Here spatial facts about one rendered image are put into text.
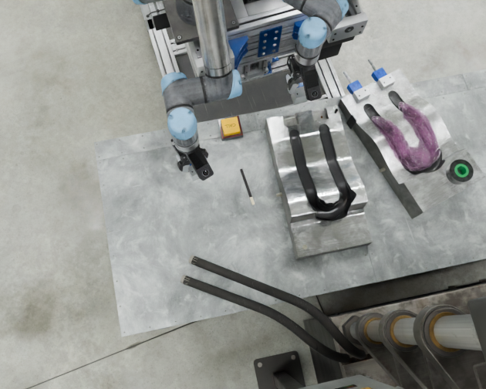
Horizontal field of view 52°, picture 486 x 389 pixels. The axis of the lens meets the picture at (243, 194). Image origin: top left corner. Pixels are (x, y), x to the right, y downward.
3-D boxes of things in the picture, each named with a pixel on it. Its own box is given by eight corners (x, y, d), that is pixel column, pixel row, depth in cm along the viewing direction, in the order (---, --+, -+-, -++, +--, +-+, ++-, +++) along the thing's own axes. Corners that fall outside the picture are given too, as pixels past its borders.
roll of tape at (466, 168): (463, 189, 170) (467, 186, 167) (441, 177, 171) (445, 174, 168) (472, 170, 172) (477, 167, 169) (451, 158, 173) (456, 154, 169)
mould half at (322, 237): (264, 127, 186) (267, 113, 173) (332, 115, 188) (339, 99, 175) (295, 260, 174) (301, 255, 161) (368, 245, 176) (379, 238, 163)
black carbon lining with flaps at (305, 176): (285, 133, 178) (288, 122, 169) (329, 124, 180) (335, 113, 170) (308, 227, 170) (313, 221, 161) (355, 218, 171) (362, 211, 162)
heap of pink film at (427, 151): (366, 120, 181) (372, 111, 174) (406, 98, 184) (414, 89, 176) (406, 180, 176) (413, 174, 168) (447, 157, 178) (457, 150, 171)
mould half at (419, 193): (337, 105, 189) (343, 92, 179) (395, 75, 193) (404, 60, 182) (411, 219, 178) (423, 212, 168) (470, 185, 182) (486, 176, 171)
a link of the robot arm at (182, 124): (192, 100, 134) (198, 130, 132) (195, 117, 144) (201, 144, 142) (163, 106, 133) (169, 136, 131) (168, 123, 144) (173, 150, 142)
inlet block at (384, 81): (361, 65, 191) (364, 58, 185) (372, 60, 191) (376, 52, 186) (379, 93, 188) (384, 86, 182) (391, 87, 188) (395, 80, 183)
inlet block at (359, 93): (336, 78, 189) (339, 71, 184) (348, 72, 190) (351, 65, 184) (356, 106, 186) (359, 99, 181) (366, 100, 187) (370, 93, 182)
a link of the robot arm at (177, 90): (199, 79, 146) (207, 113, 143) (160, 86, 145) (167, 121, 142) (197, 65, 138) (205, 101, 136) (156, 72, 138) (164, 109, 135)
